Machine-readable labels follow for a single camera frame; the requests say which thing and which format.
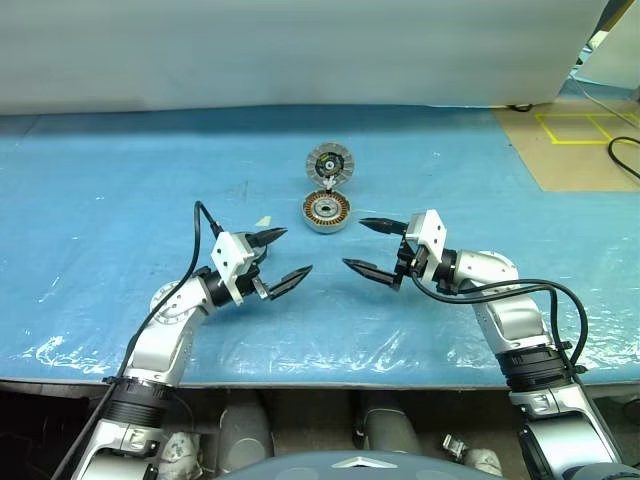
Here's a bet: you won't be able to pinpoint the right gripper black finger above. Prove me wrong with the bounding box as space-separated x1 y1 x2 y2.
341 257 402 292
358 216 409 236

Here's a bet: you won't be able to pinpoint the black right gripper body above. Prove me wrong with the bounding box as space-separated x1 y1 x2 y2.
392 234 427 293

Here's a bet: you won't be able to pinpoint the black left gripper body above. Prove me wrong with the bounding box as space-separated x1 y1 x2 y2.
241 230 273 302

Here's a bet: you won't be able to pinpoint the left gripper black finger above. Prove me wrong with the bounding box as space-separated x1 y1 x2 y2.
251 227 289 248
267 264 315 301

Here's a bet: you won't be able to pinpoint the round motor base copper coils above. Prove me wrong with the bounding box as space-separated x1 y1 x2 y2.
301 190 355 235

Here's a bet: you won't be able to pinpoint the round silver motor cover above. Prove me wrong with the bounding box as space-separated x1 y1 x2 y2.
305 143 356 193

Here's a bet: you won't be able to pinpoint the grey rounded cylinder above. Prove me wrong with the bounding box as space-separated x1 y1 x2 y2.
218 392 275 474
360 392 424 456

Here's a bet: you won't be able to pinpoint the blue plastic table sheet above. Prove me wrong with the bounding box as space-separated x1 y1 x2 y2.
0 104 640 389

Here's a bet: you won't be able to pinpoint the white cloth bundle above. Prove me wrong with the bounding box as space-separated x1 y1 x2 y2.
462 447 504 476
159 430 204 480

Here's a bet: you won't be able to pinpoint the brown cardboard sheet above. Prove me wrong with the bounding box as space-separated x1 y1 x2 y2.
492 97 640 193

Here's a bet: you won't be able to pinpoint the large white backdrop board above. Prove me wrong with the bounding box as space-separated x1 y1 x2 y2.
0 0 621 117

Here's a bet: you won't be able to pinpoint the small metal clip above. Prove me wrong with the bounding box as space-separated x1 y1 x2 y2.
441 433 469 459

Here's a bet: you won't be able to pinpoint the grey rounded robot chest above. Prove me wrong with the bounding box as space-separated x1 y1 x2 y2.
232 447 506 480

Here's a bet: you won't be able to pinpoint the small white panel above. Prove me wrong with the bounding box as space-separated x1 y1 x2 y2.
579 0 640 89

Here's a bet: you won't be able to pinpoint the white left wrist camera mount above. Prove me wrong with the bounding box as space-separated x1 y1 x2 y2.
210 231 262 307

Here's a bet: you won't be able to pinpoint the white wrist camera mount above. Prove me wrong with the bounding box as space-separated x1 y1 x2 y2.
403 209 450 281
210 231 262 307

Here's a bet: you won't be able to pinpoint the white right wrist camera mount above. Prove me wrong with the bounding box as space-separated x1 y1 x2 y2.
403 209 450 281

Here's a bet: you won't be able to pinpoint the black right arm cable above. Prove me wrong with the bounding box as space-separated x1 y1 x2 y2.
410 275 624 466

